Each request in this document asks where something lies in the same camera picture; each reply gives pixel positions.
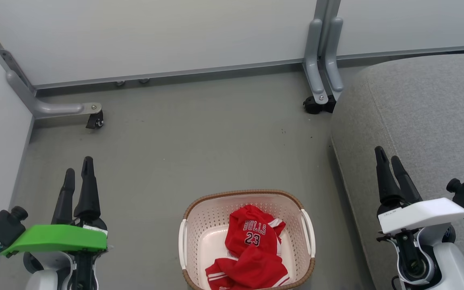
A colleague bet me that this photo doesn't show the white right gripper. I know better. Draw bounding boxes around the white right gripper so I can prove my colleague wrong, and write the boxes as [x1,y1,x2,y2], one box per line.
[374,146,464,235]

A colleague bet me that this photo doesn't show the cream laundry basket brown rim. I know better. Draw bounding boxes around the cream laundry basket brown rim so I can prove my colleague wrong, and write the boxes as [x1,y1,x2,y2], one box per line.
[178,189,316,290]

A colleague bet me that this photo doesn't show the black double caster wheel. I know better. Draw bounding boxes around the black double caster wheel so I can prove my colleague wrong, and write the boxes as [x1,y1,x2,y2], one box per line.
[303,95,337,115]

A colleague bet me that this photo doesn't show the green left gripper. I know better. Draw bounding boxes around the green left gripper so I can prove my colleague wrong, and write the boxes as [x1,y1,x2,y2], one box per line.
[0,156,108,258]

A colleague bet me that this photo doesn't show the upright grey partition foot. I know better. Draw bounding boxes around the upright grey partition foot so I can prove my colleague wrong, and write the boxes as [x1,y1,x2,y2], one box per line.
[303,18,329,106]
[324,16,345,101]

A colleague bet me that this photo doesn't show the long grey partition foot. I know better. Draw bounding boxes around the long grey partition foot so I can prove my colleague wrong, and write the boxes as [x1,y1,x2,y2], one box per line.
[0,49,103,120]

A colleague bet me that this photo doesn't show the red shorts white stripes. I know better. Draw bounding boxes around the red shorts white stripes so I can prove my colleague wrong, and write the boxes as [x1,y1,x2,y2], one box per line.
[205,245,291,290]

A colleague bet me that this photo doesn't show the grey fabric sofa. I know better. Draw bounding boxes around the grey fabric sofa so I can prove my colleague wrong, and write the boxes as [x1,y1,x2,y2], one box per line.
[330,52,464,290]

